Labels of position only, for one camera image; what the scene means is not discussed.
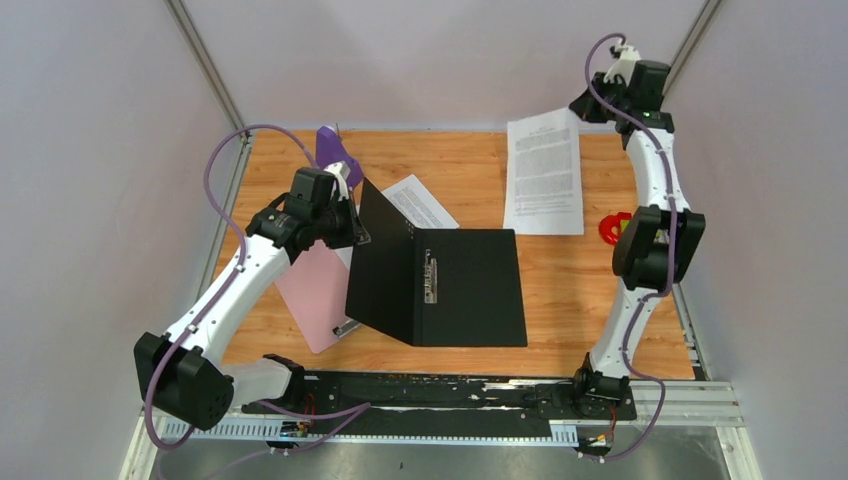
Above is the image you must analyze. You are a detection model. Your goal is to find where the metal folder clip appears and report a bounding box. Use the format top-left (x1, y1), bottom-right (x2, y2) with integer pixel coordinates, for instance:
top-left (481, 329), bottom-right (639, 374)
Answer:
top-left (423, 249), bottom-right (438, 304)

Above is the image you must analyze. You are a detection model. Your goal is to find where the red folder with black inside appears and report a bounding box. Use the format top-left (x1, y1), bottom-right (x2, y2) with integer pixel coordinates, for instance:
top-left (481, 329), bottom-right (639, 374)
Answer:
top-left (345, 180), bottom-right (528, 347)

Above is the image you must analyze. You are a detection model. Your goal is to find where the printed white paper sheet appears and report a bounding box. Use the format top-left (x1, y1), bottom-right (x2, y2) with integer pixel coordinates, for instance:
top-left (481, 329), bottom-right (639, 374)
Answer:
top-left (503, 108), bottom-right (585, 236)

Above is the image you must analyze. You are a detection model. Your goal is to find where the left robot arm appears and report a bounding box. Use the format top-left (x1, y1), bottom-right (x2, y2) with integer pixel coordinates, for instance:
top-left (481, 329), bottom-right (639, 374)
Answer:
top-left (134, 162), bottom-right (369, 433)

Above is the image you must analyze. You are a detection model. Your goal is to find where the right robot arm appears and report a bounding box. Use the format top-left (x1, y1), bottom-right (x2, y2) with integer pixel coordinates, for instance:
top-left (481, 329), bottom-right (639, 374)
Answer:
top-left (570, 59), bottom-right (706, 418)

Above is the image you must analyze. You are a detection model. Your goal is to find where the pink clipboard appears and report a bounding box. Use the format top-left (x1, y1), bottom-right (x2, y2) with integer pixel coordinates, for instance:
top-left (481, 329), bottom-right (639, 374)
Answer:
top-left (275, 241), bottom-right (360, 354)

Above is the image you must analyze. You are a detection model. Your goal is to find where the printed paper sheet on clipboard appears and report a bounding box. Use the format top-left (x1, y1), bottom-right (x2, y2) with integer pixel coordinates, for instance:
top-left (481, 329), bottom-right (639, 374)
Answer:
top-left (382, 175), bottom-right (459, 229)

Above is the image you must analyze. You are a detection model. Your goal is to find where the purple plastic stand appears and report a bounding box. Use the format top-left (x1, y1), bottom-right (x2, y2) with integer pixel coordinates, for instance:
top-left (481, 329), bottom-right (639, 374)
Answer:
top-left (312, 126), bottom-right (365, 189)

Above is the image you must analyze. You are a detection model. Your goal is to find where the red magnet shaped toy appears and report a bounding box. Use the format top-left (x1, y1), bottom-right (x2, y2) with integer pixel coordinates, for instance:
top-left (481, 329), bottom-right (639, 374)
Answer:
top-left (598, 212), bottom-right (632, 246)

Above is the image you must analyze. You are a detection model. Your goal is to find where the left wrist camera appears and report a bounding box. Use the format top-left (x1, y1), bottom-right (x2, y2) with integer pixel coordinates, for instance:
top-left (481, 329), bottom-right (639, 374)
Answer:
top-left (324, 161), bottom-right (350, 200)

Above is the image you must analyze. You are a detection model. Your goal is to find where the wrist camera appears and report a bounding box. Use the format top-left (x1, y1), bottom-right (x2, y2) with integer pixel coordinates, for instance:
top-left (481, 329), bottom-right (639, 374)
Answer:
top-left (604, 40), bottom-right (642, 85)
top-left (324, 161), bottom-right (350, 200)

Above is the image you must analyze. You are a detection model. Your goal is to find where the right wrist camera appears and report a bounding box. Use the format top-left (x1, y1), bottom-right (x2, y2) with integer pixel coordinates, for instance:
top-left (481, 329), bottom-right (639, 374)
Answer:
top-left (604, 40), bottom-right (642, 85)

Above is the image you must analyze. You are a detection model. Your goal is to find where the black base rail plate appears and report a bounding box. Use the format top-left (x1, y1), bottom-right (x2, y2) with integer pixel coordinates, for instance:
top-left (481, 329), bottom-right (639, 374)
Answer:
top-left (274, 370), bottom-right (637, 438)

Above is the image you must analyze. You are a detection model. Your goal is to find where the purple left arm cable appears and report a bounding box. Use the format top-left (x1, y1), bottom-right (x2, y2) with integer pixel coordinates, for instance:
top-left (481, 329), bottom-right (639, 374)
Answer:
top-left (142, 124), bottom-right (372, 458)

